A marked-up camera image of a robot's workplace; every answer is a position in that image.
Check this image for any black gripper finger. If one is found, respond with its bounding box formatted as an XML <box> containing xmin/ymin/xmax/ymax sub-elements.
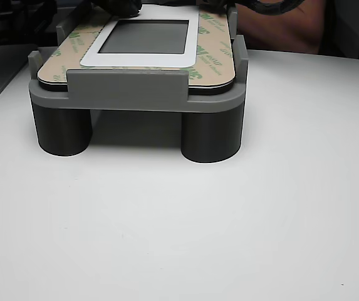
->
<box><xmin>121</xmin><ymin>0</ymin><xmax>142</xmax><ymax>17</ymax></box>

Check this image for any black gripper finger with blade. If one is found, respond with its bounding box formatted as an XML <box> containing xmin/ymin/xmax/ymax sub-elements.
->
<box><xmin>97</xmin><ymin>0</ymin><xmax>122</xmax><ymax>14</ymax></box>

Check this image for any panel with tan adhesive liner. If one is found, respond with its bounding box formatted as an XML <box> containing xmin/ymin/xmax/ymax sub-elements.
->
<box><xmin>37</xmin><ymin>3</ymin><xmax>237</xmax><ymax>86</ymax></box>

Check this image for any bare person forearm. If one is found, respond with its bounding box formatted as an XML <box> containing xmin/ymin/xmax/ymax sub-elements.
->
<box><xmin>238</xmin><ymin>0</ymin><xmax>327</xmax><ymax>56</ymax></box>

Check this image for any white panel with gray window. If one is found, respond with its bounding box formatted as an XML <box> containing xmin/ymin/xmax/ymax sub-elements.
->
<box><xmin>79</xmin><ymin>3</ymin><xmax>200</xmax><ymax>68</ymax></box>

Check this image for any gray printed fixture stand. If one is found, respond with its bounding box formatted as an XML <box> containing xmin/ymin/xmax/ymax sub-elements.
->
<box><xmin>28</xmin><ymin>0</ymin><xmax>249</xmax><ymax>164</ymax></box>

